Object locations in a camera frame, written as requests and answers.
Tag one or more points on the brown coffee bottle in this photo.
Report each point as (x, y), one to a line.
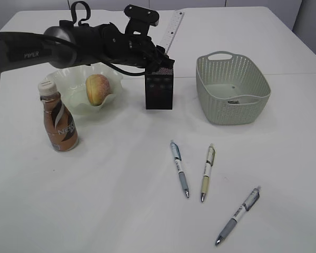
(58, 120)

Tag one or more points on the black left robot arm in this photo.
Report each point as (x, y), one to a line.
(74, 43)

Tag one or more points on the white grey pen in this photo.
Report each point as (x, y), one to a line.
(249, 202)

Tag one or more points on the sugared bread roll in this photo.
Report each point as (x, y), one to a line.
(97, 89)

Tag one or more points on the transparent plastic ruler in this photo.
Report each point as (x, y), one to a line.
(171, 30)

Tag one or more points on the blue grey pen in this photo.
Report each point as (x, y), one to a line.
(178, 162)

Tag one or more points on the pale green glass plate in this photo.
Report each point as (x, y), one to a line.
(70, 83)

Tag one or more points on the blue grey paper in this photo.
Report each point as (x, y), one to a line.
(234, 102)

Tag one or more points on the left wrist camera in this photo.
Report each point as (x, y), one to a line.
(140, 19)

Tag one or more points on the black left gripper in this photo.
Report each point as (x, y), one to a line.
(133, 50)

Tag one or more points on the pale green plastic basket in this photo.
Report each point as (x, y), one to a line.
(236, 78)

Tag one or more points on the black mesh pen holder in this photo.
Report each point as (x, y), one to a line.
(159, 89)

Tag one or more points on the beige pen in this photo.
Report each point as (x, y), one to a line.
(207, 172)

